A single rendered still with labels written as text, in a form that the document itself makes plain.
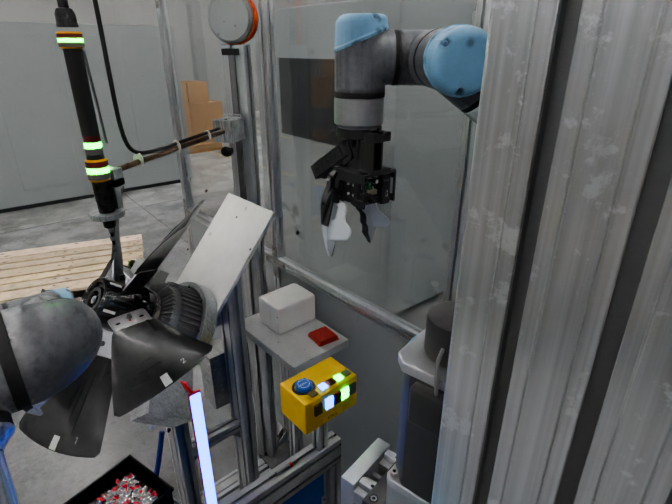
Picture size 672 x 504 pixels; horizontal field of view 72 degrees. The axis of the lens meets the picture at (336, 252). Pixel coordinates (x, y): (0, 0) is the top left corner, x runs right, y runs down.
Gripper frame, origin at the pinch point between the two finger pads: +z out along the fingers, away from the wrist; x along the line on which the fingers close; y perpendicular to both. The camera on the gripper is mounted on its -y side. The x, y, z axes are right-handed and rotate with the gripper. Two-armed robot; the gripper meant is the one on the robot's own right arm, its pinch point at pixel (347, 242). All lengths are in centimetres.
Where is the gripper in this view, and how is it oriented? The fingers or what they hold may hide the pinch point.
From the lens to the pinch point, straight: 80.4
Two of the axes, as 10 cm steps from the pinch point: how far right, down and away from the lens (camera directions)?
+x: 7.5, -2.7, 6.0
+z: 0.0, 9.1, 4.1
